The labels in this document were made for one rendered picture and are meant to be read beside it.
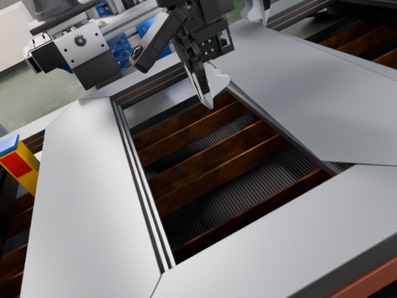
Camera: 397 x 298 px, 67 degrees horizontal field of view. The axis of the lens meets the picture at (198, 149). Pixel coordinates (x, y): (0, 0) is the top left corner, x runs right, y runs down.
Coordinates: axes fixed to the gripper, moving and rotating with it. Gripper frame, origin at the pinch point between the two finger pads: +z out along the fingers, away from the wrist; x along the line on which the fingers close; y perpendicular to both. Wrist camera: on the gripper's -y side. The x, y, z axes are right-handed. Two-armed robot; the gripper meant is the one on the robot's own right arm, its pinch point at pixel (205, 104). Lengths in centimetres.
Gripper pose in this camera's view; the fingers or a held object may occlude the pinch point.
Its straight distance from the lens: 57.9
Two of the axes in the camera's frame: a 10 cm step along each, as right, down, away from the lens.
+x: -3.4, -4.9, 8.0
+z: 3.3, 7.4, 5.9
